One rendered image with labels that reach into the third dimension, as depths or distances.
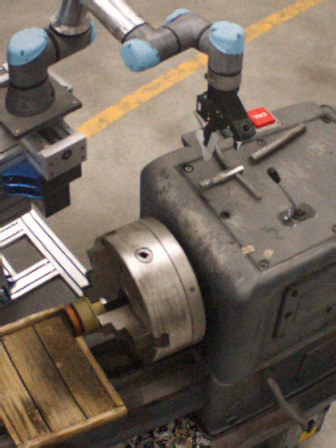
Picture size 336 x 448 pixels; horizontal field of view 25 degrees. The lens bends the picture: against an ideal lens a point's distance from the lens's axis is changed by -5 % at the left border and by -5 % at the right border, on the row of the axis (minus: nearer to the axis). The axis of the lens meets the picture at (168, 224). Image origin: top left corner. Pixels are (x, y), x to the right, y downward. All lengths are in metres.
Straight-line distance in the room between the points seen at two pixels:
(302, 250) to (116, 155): 2.10
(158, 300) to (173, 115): 2.33
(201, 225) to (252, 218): 0.11
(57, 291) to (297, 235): 1.38
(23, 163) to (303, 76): 2.41
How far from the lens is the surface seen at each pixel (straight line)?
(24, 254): 3.04
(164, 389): 1.91
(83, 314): 1.73
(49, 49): 2.06
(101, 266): 1.74
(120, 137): 3.78
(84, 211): 3.44
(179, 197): 1.77
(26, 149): 2.19
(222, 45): 1.59
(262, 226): 1.72
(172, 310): 1.67
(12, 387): 1.91
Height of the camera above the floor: 2.53
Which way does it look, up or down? 48 degrees down
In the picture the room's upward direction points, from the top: 2 degrees clockwise
